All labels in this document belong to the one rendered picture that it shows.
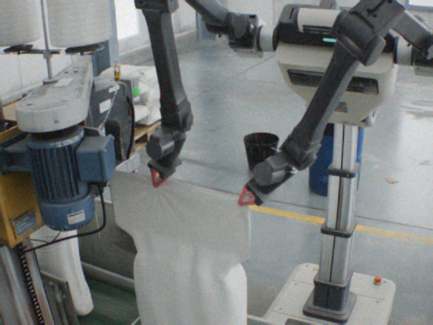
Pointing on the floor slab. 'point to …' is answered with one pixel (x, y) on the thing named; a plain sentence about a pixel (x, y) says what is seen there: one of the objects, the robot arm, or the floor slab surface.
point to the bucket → (260, 147)
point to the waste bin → (317, 176)
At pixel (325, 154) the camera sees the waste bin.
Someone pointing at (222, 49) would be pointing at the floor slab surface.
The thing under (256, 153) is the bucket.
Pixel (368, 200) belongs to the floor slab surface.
